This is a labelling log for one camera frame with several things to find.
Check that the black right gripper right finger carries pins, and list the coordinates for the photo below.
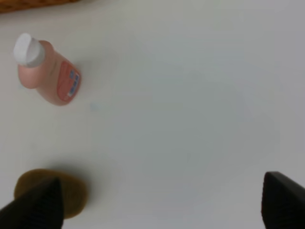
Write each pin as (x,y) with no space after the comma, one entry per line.
(283,202)

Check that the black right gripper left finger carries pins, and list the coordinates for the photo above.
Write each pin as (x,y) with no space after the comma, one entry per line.
(39,208)

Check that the brown kiwi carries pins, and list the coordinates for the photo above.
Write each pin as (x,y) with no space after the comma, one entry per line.
(74,190)

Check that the pink bottle white cap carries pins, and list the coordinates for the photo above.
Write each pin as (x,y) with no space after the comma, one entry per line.
(42,68)

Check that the light orange wicker basket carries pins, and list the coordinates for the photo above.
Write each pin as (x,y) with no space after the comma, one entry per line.
(18,5)

